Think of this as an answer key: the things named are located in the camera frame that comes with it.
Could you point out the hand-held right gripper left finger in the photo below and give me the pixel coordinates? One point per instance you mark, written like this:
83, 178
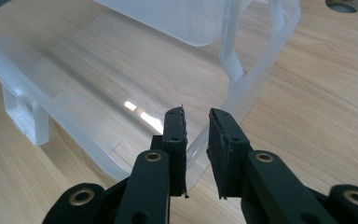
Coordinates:
177, 155

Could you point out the clear plastic storage box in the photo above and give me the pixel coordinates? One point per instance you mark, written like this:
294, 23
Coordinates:
74, 118

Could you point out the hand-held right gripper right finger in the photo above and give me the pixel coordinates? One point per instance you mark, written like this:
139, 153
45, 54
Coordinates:
227, 161

